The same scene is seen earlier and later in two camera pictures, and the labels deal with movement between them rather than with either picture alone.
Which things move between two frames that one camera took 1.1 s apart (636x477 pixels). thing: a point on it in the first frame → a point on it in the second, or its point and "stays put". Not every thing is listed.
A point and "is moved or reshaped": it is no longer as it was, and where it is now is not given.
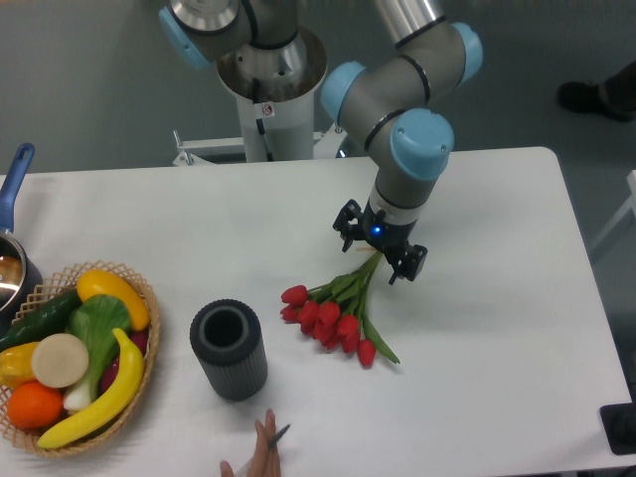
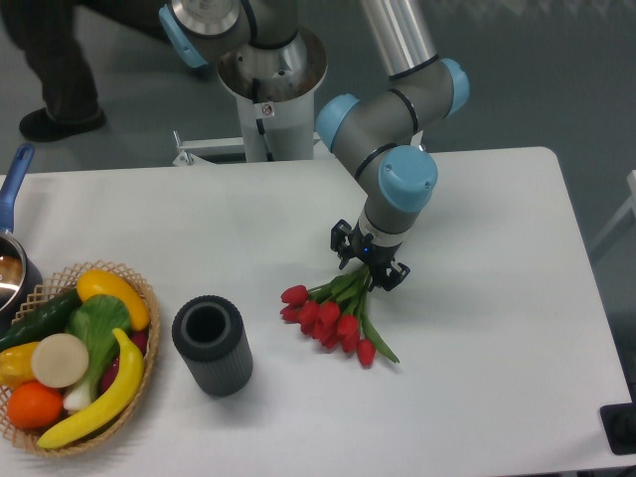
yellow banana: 117,401 stays put
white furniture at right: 631,180 stays put
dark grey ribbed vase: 228,338 is moved or reshaped
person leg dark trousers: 621,88 → 47,32
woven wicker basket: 62,283 stays put
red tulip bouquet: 331,313 stays put
